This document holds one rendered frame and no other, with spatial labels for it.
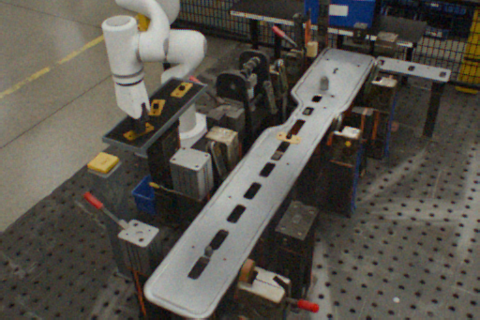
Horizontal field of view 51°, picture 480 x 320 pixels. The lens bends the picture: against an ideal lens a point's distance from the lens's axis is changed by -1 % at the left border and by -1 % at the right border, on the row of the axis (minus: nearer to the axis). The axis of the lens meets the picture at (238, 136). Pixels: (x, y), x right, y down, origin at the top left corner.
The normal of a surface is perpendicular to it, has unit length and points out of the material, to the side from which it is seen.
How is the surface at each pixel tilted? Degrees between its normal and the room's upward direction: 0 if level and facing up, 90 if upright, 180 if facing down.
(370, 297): 0
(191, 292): 0
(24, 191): 0
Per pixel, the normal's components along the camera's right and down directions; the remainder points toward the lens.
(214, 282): -0.04, -0.80
